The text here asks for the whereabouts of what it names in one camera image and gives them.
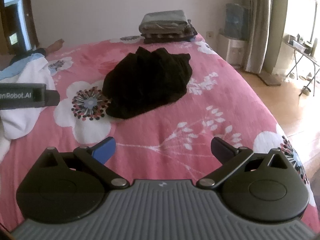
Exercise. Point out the beige curtain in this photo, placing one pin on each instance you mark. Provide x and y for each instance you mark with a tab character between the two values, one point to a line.
257	25

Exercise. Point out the brown floor mat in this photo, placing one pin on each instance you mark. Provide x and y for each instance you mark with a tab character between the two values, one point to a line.
271	79

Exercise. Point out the blue water bottle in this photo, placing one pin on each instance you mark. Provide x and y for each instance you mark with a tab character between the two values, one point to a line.
236	20

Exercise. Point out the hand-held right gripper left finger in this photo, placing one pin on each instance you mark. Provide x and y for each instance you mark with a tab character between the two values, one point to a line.
105	150

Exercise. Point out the white water dispenser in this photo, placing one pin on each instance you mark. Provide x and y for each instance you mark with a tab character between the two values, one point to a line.
231	50

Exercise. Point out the folding metal table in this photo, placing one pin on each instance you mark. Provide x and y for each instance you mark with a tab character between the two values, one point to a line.
305	55

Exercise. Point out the wall socket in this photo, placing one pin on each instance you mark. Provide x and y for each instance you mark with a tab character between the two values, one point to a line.
210	34

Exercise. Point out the dark patterned folded clothes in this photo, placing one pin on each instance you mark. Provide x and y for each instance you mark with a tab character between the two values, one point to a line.
175	36

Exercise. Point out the dark door frame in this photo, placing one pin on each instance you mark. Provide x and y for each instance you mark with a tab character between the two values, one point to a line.
28	17

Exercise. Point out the light blue cloth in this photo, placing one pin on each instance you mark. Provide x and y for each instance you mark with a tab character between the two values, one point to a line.
22	63

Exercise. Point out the black printed t-shirt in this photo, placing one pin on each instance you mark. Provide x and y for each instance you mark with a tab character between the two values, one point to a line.
145	85

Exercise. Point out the white cloth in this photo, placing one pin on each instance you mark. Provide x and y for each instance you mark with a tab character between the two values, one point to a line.
20	120

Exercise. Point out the pink floral blanket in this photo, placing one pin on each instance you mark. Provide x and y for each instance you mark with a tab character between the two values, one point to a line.
162	130

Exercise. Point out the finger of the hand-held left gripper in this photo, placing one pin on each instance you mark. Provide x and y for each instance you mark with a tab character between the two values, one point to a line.
52	97

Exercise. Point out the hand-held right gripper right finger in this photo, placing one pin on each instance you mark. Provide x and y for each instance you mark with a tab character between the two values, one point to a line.
220	151

